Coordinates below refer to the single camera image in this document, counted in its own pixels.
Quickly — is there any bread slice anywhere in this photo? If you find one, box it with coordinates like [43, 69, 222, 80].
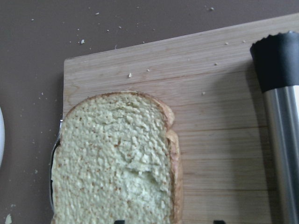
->
[51, 91, 183, 224]

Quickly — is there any wooden cutting board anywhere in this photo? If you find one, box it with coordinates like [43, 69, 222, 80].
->
[63, 14, 299, 224]

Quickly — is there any steel tongs black tip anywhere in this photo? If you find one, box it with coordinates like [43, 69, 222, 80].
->
[250, 31, 299, 224]

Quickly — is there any white plate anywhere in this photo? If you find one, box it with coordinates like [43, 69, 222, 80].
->
[0, 109, 5, 165]

